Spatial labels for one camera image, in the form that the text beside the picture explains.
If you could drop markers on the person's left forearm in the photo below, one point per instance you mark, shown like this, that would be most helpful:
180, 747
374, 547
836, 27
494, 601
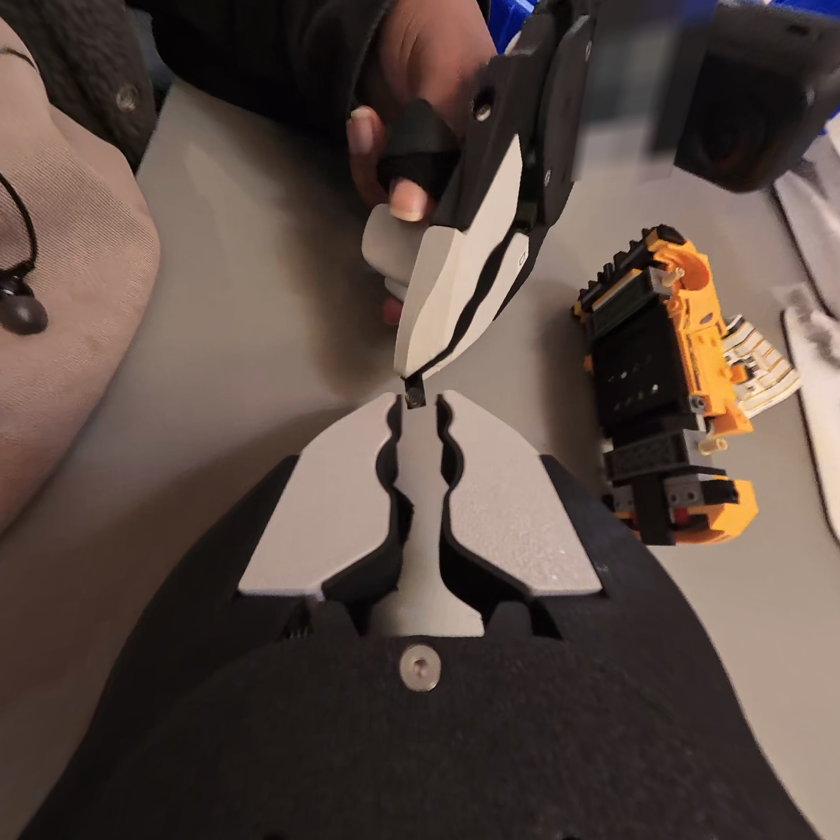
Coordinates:
262, 52

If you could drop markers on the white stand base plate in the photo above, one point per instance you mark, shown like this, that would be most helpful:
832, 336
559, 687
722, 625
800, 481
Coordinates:
823, 426

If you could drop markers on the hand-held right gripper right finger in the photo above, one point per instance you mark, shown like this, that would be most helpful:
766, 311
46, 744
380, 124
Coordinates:
518, 518

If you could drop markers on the yellow lego car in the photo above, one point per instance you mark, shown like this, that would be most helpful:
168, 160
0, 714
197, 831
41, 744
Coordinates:
656, 367

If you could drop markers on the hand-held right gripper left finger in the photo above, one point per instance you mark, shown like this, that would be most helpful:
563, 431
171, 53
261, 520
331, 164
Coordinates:
328, 512

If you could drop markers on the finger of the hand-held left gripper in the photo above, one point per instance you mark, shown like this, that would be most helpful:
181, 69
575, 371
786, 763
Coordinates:
439, 289
505, 282

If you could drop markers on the small black lego piece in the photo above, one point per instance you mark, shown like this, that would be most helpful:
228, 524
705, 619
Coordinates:
415, 392

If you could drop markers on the beige hoodie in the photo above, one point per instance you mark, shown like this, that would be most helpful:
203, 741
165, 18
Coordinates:
72, 295

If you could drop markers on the person's left hand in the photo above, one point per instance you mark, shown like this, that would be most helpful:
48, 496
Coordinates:
426, 52

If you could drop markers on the clear bag of screws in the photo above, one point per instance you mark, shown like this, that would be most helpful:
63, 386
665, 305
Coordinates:
804, 308

